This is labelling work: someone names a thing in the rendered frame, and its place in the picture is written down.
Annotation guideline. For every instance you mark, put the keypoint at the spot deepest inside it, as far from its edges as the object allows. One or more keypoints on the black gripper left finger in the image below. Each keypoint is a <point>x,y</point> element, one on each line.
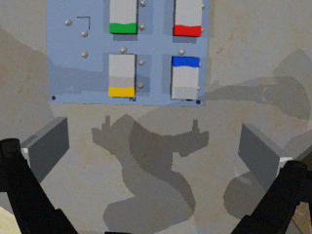
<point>33,210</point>

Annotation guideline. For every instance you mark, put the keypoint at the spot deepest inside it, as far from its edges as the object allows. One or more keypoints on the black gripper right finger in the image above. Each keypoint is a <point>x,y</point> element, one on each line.
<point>292,184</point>

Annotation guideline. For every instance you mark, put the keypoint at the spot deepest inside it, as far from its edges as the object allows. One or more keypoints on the grey metal blank with yellow end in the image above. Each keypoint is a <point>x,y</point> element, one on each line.
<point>122,75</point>

